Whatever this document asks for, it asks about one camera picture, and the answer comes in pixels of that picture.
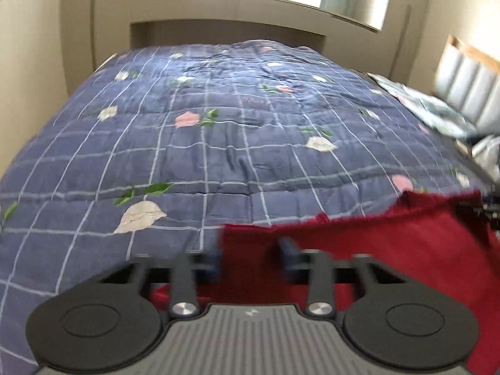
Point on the blue plaid floral quilt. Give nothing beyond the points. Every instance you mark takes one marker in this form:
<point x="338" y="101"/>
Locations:
<point x="161" y="146"/>

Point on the light blue patterned cloth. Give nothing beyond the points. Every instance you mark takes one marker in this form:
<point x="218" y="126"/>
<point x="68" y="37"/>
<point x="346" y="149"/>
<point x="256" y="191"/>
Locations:
<point x="431" y="111"/>

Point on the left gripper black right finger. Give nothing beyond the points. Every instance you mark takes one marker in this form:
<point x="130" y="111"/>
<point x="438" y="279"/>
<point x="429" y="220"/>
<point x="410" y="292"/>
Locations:
<point x="320" y="273"/>

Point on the dark red small garment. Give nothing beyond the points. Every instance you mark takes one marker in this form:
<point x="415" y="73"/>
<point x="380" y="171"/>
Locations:
<point x="436" y="240"/>

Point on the grey padded headboard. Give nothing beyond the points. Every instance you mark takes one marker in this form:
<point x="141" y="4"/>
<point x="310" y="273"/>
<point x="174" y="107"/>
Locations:
<point x="467" y="80"/>

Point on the beige window bench cabinet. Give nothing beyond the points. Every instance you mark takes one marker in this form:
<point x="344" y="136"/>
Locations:
<point x="93" y="30"/>

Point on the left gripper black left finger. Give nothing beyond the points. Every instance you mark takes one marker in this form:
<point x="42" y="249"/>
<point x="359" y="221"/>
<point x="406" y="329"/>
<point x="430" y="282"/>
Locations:
<point x="169" y="284"/>

